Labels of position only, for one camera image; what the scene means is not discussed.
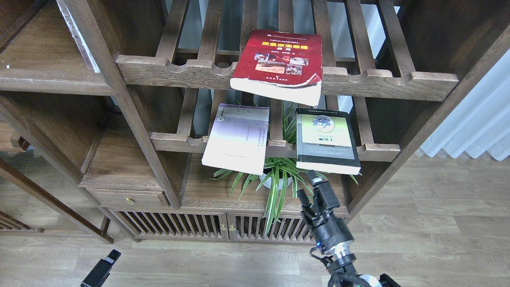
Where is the green spider plant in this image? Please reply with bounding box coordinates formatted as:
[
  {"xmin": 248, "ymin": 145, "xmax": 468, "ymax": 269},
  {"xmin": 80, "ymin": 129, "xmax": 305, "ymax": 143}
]
[{"xmin": 208, "ymin": 102, "xmax": 359, "ymax": 236}]

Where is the white upright book spine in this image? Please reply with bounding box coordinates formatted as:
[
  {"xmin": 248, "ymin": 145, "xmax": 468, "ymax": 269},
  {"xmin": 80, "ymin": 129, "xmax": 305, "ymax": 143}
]
[{"xmin": 57, "ymin": 0, "xmax": 101, "ymax": 73}]

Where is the red paperback book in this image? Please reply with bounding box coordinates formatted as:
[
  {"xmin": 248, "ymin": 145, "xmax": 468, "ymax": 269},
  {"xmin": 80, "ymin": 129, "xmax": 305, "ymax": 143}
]
[{"xmin": 230, "ymin": 29, "xmax": 322, "ymax": 106}]

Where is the dark wooden bookshelf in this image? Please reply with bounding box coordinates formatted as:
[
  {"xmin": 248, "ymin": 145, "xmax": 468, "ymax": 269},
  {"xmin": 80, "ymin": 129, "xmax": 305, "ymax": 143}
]
[{"xmin": 1, "ymin": 0, "xmax": 509, "ymax": 243}]

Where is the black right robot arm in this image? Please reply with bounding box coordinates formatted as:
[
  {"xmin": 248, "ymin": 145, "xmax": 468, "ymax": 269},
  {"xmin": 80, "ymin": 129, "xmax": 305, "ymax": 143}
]
[{"xmin": 297, "ymin": 170, "xmax": 399, "ymax": 287}]

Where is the white plant pot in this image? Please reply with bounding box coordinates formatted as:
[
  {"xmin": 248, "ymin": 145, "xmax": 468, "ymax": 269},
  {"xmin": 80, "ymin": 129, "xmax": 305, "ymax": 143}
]
[{"xmin": 259, "ymin": 169, "xmax": 292, "ymax": 190}]

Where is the white lavender paperback book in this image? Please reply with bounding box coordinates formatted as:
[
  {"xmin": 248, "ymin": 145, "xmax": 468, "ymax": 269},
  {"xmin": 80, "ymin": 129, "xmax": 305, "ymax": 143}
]
[{"xmin": 202, "ymin": 103, "xmax": 270, "ymax": 175}]

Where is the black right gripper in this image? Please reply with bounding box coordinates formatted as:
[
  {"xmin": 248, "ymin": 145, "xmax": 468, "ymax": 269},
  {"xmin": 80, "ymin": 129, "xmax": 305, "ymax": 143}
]
[{"xmin": 297, "ymin": 170, "xmax": 354, "ymax": 256}]

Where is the green grey black-edged book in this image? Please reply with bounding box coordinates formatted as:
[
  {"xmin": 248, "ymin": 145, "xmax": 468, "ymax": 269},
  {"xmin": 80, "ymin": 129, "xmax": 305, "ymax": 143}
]
[{"xmin": 296, "ymin": 108, "xmax": 361, "ymax": 175}]

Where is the white pleated curtain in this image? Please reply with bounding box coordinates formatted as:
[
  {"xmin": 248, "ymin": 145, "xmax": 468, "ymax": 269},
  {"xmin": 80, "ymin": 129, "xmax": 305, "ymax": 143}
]
[{"xmin": 420, "ymin": 51, "xmax": 510, "ymax": 161}]

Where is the wooden furniture frame left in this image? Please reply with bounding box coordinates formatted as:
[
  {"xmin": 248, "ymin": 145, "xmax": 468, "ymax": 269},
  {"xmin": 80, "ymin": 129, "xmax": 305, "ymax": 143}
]
[{"xmin": 0, "ymin": 120, "xmax": 114, "ymax": 244}]

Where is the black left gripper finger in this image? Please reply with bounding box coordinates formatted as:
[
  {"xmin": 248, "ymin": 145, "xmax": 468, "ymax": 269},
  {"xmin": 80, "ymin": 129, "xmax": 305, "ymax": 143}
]
[{"xmin": 80, "ymin": 250, "xmax": 122, "ymax": 287}]

